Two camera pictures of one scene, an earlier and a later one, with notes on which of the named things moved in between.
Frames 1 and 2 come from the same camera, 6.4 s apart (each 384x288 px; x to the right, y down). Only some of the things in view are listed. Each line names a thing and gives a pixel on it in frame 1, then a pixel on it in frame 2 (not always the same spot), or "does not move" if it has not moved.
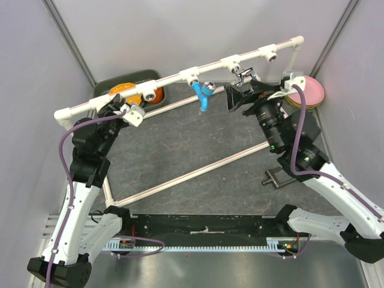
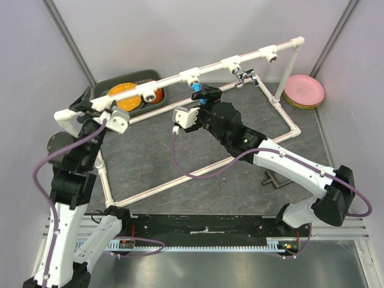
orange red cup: (159, 92) does not move
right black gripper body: (263, 107) -> (204, 114)
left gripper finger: (121, 104) -> (113, 104)
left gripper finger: (116, 101) -> (83, 102)
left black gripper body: (117, 122) -> (93, 113)
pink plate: (313, 91) does not move
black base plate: (207, 230) does not move
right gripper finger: (235, 97) -> (207, 95)
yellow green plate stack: (306, 107) does not move
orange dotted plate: (135, 99) does not move
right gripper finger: (258, 86) -> (212, 90)
